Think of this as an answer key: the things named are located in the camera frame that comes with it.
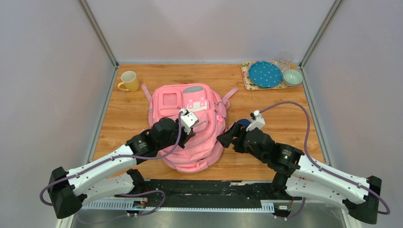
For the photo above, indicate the blue polka dot plate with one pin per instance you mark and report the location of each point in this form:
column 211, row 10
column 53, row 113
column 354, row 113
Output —
column 265, row 74

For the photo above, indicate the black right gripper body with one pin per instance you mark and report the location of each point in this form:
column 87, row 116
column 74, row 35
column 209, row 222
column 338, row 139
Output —
column 240, row 145

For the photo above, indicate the yellow mug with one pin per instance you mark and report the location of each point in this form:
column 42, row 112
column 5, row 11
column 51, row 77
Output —
column 129, row 82

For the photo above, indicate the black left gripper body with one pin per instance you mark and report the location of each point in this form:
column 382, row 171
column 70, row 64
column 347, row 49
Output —
column 172, row 140

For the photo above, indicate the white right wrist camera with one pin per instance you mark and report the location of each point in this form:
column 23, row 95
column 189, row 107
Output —
column 256, row 121

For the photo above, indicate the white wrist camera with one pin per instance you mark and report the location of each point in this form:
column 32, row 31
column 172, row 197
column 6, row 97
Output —
column 188, row 120
column 256, row 121

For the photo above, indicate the blue glasses case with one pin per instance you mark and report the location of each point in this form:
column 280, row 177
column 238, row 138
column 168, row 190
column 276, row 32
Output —
column 244, row 122

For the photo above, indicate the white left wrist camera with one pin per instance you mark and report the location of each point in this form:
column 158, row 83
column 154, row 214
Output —
column 188, row 120

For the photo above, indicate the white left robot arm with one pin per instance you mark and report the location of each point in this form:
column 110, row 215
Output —
column 113, row 175

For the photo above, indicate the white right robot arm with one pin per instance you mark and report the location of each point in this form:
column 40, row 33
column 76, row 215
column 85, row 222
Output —
column 297, row 175

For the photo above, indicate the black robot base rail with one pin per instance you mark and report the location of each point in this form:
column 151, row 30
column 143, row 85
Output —
column 211, row 194

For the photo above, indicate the pink student backpack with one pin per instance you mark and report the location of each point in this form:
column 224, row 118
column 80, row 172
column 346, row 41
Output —
column 203, row 149

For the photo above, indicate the pale green bowl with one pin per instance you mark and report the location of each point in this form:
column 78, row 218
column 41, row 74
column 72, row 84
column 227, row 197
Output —
column 292, row 78

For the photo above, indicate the clear drinking glass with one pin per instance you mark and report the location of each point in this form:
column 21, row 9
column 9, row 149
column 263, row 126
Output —
column 285, row 59

